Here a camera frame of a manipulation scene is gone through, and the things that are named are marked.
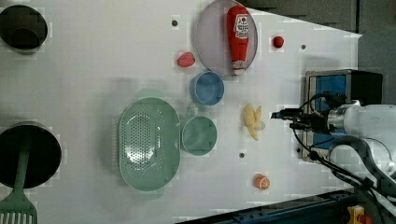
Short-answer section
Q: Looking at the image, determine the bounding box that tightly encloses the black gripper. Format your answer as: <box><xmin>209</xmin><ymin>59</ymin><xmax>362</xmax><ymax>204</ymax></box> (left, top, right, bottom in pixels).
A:
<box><xmin>271</xmin><ymin>108</ymin><xmax>330</xmax><ymax>134</ymax></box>

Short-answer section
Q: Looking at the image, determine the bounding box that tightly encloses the yellow peeled toy banana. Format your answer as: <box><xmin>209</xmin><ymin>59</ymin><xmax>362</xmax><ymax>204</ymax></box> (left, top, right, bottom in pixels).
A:
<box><xmin>243</xmin><ymin>104</ymin><xmax>265</xmax><ymax>141</ymax></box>

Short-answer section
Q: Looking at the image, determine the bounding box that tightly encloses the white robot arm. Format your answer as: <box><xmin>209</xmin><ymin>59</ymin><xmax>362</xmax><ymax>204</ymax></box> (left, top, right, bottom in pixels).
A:
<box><xmin>272</xmin><ymin>100</ymin><xmax>395</xmax><ymax>201</ymax></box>

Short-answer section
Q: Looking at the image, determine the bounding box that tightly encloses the green mug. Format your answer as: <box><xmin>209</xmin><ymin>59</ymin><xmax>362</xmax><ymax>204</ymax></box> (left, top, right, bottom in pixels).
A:
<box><xmin>180</xmin><ymin>106</ymin><xmax>218</xmax><ymax>156</ymax></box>

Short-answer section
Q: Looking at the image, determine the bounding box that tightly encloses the silver toaster oven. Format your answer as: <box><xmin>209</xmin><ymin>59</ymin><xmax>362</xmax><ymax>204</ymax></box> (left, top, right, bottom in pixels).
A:
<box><xmin>303</xmin><ymin>69</ymin><xmax>383</xmax><ymax>159</ymax></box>

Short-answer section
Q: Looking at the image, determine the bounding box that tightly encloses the orange toy fruit half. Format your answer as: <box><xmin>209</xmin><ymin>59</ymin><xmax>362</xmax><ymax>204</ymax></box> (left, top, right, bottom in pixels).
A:
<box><xmin>254</xmin><ymin>175</ymin><xmax>271</xmax><ymax>190</ymax></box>

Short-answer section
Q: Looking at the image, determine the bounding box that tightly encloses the red toy strawberry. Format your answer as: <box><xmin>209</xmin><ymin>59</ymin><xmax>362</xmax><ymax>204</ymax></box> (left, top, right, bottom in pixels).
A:
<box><xmin>273</xmin><ymin>36</ymin><xmax>284</xmax><ymax>49</ymax></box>

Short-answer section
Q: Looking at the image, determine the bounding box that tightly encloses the blue cup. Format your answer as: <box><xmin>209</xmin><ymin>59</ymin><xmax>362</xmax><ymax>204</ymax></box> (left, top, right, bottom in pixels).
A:
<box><xmin>190</xmin><ymin>71</ymin><xmax>225</xmax><ymax>105</ymax></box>

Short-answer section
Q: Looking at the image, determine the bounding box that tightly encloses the red plush ketchup bottle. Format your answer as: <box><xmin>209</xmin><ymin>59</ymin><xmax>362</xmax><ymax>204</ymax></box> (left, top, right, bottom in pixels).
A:
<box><xmin>226</xmin><ymin>6</ymin><xmax>249</xmax><ymax>76</ymax></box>

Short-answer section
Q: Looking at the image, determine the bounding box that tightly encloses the grey round plate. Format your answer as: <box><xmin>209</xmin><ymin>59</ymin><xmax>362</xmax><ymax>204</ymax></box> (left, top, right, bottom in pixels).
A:
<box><xmin>194</xmin><ymin>0</ymin><xmax>258</xmax><ymax>77</ymax></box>

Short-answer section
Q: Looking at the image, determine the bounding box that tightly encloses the yellow red emergency button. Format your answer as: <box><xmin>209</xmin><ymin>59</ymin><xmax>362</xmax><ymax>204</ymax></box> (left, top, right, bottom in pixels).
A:
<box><xmin>347</xmin><ymin>205</ymin><xmax>373</xmax><ymax>224</ymax></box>

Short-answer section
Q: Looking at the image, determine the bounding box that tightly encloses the pink toy strawberry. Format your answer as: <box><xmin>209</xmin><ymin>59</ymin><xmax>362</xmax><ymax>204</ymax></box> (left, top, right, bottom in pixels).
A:
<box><xmin>177</xmin><ymin>52</ymin><xmax>195</xmax><ymax>67</ymax></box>

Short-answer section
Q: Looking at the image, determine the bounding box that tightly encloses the green perforated colander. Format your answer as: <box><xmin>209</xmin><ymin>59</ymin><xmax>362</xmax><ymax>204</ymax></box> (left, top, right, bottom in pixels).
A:
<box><xmin>118</xmin><ymin>89</ymin><xmax>180</xmax><ymax>200</ymax></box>

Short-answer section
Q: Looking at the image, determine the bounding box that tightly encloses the black round pot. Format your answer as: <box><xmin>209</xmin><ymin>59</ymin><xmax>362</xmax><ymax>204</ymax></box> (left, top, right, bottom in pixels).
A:
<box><xmin>0</xmin><ymin>122</ymin><xmax>62</xmax><ymax>189</ymax></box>

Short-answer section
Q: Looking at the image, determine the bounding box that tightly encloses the black round container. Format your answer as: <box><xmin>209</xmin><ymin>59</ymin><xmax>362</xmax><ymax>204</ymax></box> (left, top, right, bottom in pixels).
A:
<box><xmin>0</xmin><ymin>5</ymin><xmax>49</xmax><ymax>50</ymax></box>

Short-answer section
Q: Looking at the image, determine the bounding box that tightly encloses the green slotted spatula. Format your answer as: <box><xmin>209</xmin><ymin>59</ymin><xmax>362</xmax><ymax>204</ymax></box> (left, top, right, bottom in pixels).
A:
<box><xmin>0</xmin><ymin>139</ymin><xmax>37</xmax><ymax>224</ymax></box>

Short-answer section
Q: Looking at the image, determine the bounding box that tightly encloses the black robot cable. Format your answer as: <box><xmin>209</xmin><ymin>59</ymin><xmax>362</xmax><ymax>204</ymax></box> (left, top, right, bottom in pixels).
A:
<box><xmin>292</xmin><ymin>92</ymin><xmax>396</xmax><ymax>224</ymax></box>

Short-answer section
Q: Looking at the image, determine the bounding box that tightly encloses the blue metal frame rail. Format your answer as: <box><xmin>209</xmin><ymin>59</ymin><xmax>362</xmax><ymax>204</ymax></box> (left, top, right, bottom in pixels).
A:
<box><xmin>178</xmin><ymin>190</ymin><xmax>357</xmax><ymax>224</ymax></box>

